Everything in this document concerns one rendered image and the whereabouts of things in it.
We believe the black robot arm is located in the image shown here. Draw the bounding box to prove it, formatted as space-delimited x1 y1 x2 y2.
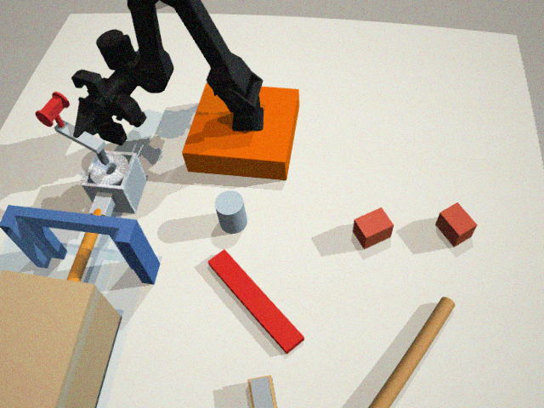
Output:
96 0 264 132

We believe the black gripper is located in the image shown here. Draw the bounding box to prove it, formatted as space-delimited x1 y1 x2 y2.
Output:
71 70 132 146

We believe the grey cylinder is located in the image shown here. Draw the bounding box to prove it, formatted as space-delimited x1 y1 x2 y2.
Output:
214 190 247 234

